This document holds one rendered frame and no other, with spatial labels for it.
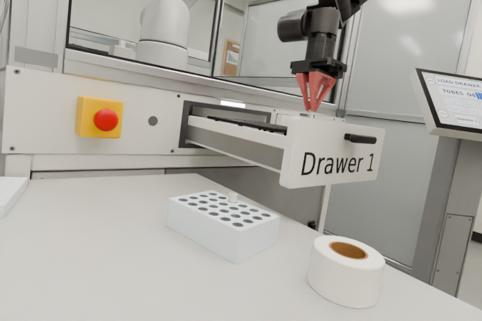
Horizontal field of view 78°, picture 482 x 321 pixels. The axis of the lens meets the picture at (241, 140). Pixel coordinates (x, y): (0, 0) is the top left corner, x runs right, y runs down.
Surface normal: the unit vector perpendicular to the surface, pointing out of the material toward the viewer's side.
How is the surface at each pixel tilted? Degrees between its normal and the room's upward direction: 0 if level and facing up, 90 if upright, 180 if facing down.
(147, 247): 0
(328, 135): 90
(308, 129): 90
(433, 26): 90
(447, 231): 90
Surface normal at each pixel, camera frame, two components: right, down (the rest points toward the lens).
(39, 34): 0.64, 0.17
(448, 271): 0.05, 0.11
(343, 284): -0.35, 0.05
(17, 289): 0.14, -0.98
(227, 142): -0.76, -0.04
